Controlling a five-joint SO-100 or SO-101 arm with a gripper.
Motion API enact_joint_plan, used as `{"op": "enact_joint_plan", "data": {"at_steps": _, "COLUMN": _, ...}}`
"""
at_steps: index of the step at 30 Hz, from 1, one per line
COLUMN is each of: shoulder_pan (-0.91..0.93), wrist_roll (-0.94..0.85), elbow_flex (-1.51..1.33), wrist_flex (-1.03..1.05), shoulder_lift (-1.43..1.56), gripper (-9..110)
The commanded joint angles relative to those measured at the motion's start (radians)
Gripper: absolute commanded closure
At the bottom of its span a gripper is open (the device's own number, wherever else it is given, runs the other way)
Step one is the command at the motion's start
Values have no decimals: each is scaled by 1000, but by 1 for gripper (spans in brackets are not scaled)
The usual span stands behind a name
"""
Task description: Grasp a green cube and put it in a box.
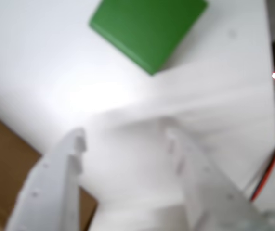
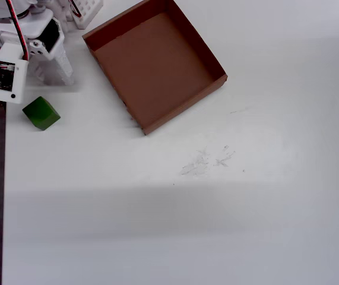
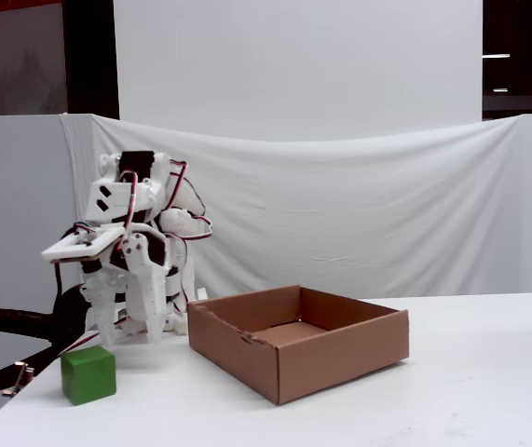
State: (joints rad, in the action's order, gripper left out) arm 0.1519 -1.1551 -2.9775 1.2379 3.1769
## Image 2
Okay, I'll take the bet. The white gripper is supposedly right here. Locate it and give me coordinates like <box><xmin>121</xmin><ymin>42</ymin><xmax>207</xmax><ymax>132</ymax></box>
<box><xmin>0</xmin><ymin>10</ymin><xmax>75</xmax><ymax>87</ymax></box>

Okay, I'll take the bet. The green cube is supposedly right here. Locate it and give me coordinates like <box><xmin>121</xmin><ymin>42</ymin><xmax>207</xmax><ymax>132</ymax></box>
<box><xmin>22</xmin><ymin>96</ymin><xmax>61</xmax><ymax>131</ymax></box>

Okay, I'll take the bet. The brown cardboard box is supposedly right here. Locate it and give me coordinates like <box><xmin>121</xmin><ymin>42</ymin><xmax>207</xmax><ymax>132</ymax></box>
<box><xmin>81</xmin><ymin>0</ymin><xmax>229</xmax><ymax>136</ymax></box>

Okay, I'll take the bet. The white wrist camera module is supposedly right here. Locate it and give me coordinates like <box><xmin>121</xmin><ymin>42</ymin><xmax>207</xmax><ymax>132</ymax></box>
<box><xmin>0</xmin><ymin>42</ymin><xmax>29</xmax><ymax>105</ymax></box>

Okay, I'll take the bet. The red black servo cable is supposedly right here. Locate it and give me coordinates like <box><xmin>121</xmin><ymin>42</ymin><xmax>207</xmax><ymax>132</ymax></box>
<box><xmin>68</xmin><ymin>0</ymin><xmax>83</xmax><ymax>17</ymax></box>
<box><xmin>5</xmin><ymin>0</ymin><xmax>30</xmax><ymax>62</ymax></box>

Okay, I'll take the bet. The white grid base plate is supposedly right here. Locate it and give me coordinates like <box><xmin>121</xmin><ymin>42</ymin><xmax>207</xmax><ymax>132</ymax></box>
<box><xmin>65</xmin><ymin>0</ymin><xmax>104</xmax><ymax>30</ymax></box>

